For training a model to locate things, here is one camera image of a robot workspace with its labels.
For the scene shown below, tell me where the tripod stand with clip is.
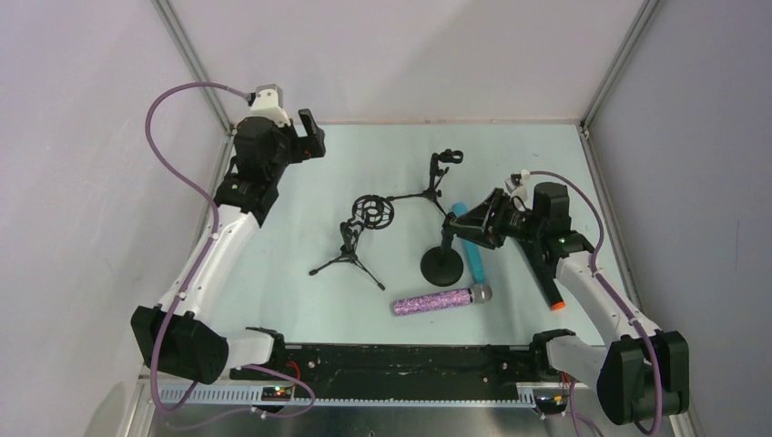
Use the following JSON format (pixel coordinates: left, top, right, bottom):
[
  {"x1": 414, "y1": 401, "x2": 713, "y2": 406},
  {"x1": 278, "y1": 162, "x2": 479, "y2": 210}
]
[{"x1": 386, "y1": 148, "x2": 464, "y2": 216}]

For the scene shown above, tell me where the tripod stand with shock mount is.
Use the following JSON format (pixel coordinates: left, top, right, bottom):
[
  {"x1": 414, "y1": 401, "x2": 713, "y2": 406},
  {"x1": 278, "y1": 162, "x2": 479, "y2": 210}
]
[{"x1": 309, "y1": 194, "x2": 395, "y2": 290}]

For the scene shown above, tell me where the black microphone orange end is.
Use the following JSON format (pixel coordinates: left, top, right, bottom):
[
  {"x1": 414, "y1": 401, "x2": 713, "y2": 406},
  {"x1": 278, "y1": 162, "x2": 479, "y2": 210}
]
[{"x1": 519, "y1": 240, "x2": 565, "y2": 311}]

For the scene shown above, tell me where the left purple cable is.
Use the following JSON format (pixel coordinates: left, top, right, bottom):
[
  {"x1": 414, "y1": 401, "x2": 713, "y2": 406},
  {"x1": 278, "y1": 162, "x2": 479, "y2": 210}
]
[{"x1": 144, "y1": 82, "x2": 255, "y2": 414}]

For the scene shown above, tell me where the blue toy microphone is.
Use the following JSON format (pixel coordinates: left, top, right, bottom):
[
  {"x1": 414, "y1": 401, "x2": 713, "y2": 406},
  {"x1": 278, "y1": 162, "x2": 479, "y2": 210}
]
[{"x1": 452, "y1": 202, "x2": 486, "y2": 283}]

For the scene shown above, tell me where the purple glitter microphone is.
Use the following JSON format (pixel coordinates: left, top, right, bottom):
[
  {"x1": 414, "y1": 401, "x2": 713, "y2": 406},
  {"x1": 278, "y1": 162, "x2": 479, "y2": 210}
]
[{"x1": 391, "y1": 284, "x2": 493, "y2": 317}]

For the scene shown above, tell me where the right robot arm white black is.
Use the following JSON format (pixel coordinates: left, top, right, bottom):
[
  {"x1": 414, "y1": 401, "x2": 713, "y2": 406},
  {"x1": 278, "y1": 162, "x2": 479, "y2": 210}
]
[{"x1": 438, "y1": 182, "x2": 690, "y2": 427}]

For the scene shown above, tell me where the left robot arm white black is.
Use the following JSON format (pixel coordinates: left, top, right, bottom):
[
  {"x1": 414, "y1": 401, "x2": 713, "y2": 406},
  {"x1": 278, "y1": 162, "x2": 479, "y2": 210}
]
[{"x1": 130, "y1": 108, "x2": 326, "y2": 384}]

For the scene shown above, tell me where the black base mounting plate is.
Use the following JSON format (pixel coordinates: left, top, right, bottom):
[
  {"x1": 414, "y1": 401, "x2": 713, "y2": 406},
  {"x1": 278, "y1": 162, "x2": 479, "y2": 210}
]
[{"x1": 265, "y1": 343, "x2": 566, "y2": 401}]

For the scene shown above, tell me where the black round base mic stand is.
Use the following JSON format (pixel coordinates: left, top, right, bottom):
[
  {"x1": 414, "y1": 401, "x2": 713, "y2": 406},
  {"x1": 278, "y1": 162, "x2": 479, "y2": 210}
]
[{"x1": 420, "y1": 212, "x2": 464, "y2": 287}]

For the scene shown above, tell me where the purple cable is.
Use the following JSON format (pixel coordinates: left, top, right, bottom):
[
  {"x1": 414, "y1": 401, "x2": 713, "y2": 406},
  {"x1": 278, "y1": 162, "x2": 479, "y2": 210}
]
[
  {"x1": 524, "y1": 170, "x2": 665, "y2": 435},
  {"x1": 144, "y1": 82, "x2": 255, "y2": 414}
]

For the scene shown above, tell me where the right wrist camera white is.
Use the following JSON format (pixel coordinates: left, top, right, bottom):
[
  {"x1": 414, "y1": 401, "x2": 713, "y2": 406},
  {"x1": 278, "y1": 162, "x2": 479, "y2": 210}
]
[{"x1": 504, "y1": 169, "x2": 531, "y2": 206}]

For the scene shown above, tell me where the aluminium frame rail front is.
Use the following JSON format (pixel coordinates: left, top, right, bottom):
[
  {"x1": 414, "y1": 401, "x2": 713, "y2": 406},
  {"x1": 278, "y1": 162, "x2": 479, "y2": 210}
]
[{"x1": 138, "y1": 343, "x2": 686, "y2": 409}]

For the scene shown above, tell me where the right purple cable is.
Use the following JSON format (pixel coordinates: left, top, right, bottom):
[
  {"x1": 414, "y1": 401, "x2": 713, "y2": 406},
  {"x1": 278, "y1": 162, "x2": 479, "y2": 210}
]
[{"x1": 524, "y1": 170, "x2": 665, "y2": 435}]

